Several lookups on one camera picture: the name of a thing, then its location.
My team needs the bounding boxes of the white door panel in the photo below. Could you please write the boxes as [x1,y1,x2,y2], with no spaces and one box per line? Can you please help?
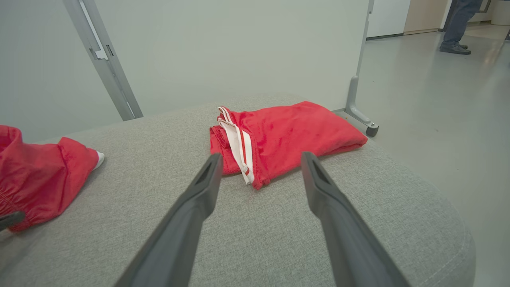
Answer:
[367,0,411,40]

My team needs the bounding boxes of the person in blue jeans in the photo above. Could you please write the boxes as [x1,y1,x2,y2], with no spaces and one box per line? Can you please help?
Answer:
[439,0,485,55]

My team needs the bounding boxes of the beige cabinet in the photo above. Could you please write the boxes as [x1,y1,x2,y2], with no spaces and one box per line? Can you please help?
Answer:
[404,0,453,35]

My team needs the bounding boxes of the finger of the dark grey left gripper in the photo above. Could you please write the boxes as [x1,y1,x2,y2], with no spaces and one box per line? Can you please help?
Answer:
[0,211,26,232]

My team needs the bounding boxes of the red shorts with white trim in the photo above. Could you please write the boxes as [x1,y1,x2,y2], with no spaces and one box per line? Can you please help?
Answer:
[0,125,105,232]

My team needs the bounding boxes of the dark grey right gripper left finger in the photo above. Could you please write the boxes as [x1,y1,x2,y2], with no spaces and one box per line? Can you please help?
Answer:
[114,153,224,287]

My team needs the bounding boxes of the grey metal partition post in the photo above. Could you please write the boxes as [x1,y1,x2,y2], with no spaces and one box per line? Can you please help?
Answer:
[63,0,144,121]

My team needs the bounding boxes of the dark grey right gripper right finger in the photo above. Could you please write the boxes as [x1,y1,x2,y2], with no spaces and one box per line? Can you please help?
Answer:
[301,151,411,287]

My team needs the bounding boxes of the grey partition post with foot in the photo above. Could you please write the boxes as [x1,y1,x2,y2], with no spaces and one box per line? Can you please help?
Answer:
[345,0,379,138]

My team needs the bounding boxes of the red and white jersey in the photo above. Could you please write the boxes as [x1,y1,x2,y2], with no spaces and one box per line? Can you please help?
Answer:
[210,101,368,190]

